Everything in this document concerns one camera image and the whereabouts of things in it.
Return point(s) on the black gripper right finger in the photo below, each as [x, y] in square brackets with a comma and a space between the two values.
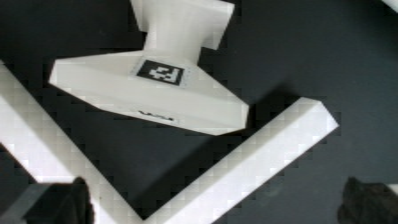
[368, 203]

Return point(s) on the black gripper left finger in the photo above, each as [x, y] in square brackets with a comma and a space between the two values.
[54, 203]

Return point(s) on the white lamp base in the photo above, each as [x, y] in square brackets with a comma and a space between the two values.
[148, 83]

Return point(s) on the white table border frame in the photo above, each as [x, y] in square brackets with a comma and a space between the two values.
[56, 162]

